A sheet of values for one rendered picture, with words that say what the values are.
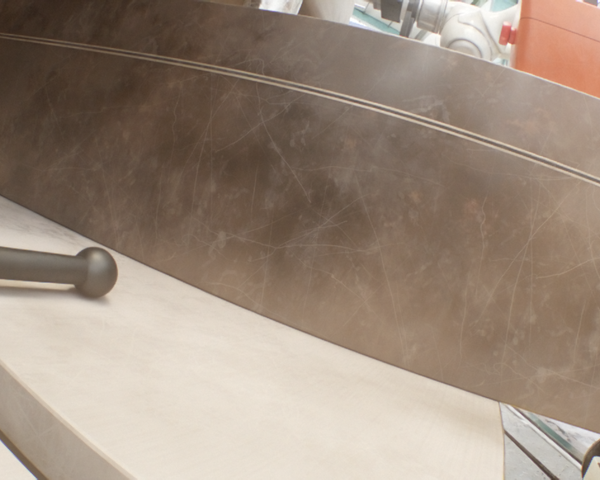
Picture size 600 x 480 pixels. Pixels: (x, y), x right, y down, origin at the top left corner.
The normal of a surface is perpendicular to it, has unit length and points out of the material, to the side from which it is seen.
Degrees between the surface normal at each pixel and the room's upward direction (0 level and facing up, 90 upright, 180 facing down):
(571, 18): 97
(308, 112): 90
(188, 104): 90
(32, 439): 90
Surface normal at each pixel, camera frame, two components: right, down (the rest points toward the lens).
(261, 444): 0.32, -0.95
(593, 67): -0.29, 0.06
